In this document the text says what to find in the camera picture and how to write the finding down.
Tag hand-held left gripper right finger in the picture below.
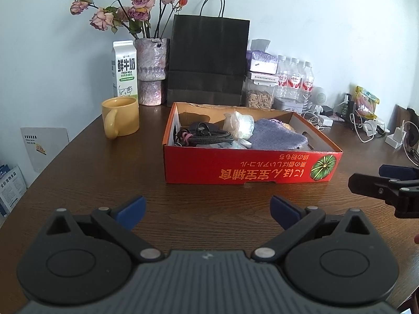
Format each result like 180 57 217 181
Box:
252 195 369 263

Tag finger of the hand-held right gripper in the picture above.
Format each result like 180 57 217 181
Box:
348 173 419 204
379 165 419 178

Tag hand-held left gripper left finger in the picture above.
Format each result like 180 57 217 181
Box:
46 194 164 263

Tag red cardboard box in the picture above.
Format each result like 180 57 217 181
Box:
162 102 344 184

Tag purple fabric pouch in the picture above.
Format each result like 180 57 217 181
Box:
250 119 309 151

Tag white wet wipes packet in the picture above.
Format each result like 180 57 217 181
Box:
203 139 252 150

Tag iridescent plastic bag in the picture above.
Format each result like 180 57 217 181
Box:
223 111 255 141

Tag white charger dock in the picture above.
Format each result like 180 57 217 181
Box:
384 119 406 149

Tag brown wooden stand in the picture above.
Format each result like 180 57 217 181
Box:
393 105 419 148

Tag yellow snack bag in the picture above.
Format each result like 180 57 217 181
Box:
355 86 380 120

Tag small green spray bottle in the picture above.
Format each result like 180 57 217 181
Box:
340 93 351 118

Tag yellow mug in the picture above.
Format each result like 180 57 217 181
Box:
101 96 140 139

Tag small white fan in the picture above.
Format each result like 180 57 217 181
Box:
312 87 333 116

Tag printed tin box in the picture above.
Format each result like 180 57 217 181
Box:
272 96 305 115

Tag grey plastic mailer bag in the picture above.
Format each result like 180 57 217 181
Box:
20 127 70 173

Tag clear seed container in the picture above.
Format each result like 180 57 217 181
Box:
245 79 275 110

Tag blue white leaflet packet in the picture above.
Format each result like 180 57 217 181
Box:
0 163 27 218

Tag flat white carton box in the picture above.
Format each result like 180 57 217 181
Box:
246 72 279 81

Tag white green milk carton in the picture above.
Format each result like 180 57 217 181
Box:
111 40 137 98

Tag mottled pink vase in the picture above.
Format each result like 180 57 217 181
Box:
134 37 171 106

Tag purple tissue pack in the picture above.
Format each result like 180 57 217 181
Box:
246 39 279 75

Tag black paper bag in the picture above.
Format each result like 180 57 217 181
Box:
166 0 251 107

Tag dried pink rose bouquet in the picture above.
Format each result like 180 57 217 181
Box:
70 0 189 40

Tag white wired earphones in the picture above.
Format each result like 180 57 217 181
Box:
303 111 324 128

